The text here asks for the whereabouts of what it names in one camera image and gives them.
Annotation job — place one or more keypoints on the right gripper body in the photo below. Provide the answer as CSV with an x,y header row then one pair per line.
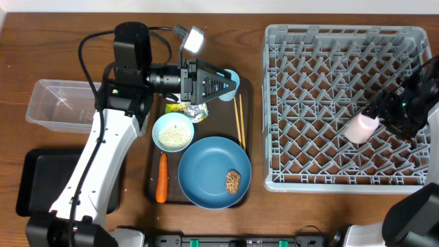
x,y
405,115

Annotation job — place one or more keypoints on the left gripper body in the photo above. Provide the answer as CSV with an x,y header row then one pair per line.
x,y
187,86

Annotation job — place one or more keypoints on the green foil wrapper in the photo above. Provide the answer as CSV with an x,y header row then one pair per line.
x,y
196,113

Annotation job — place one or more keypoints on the pink cup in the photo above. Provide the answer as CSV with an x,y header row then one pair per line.
x,y
360,128

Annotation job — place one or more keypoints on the light blue bowl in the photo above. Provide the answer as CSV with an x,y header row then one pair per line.
x,y
167,120

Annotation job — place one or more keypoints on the white rice pile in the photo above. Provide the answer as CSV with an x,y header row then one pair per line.
x,y
174,137

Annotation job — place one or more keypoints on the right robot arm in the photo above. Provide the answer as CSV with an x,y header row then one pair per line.
x,y
414,220

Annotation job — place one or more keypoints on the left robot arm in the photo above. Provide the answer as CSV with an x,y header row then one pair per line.
x,y
122,104

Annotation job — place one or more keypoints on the grey dishwasher rack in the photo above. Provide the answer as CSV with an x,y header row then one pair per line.
x,y
315,79

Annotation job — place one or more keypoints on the black waste tray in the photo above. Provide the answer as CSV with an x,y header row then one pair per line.
x,y
46,172

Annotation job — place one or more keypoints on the dark brown serving tray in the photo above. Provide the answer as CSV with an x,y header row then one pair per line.
x,y
220,123

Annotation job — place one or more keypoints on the right wooden chopstick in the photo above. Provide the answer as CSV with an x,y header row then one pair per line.
x,y
241,111

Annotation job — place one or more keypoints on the blue plate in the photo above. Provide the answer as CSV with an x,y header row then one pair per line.
x,y
203,168

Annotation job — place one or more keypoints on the brown mushroom piece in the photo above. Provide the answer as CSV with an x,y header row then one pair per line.
x,y
233,180

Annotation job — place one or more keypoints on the orange carrot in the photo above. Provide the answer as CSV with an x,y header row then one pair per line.
x,y
162,182

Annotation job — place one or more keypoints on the clear plastic bin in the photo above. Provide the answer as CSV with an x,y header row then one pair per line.
x,y
62,105

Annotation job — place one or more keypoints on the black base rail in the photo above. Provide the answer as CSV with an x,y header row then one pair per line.
x,y
197,241

